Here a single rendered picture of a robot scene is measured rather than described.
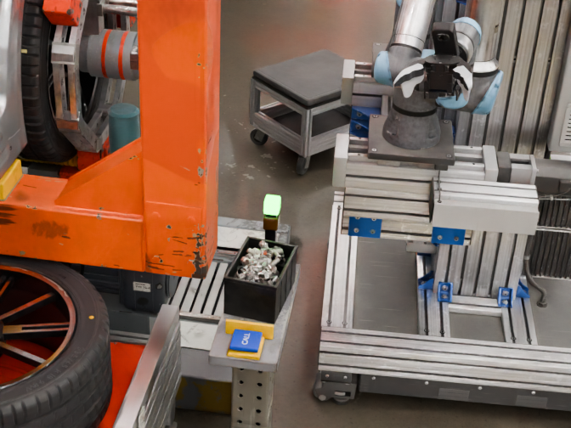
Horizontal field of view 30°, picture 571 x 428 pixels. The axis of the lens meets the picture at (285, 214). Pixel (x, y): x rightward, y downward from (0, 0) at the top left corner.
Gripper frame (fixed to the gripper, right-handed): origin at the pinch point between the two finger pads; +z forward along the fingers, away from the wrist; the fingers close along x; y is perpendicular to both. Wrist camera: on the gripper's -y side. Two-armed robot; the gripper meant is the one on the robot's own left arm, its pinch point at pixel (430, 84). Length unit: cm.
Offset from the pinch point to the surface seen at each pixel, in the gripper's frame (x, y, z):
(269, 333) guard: 43, 72, -5
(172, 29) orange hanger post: 61, -5, -12
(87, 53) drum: 112, 21, -56
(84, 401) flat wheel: 77, 73, 27
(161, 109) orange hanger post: 66, 15, -11
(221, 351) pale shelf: 52, 72, 3
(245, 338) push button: 47, 70, 0
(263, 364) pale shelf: 42, 74, 3
